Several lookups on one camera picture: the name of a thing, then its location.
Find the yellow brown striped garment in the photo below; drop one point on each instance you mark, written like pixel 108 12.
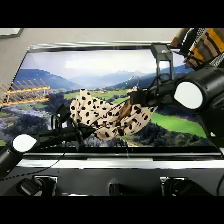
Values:
pixel 203 46

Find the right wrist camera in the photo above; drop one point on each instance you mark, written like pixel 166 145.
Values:
pixel 163 60

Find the orange wooden rack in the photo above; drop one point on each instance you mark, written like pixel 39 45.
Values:
pixel 23 93

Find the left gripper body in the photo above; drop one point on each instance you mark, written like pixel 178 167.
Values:
pixel 81 130

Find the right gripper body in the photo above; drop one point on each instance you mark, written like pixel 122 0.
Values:
pixel 138 96

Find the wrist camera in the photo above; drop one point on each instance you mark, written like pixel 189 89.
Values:
pixel 60 116
pixel 163 60

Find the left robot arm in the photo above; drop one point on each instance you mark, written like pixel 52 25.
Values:
pixel 20 146

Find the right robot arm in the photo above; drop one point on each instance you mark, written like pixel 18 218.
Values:
pixel 200 93

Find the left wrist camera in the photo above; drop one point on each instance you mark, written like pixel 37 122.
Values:
pixel 60 116

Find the cream black-spotted shirt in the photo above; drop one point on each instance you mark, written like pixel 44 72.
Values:
pixel 106 116

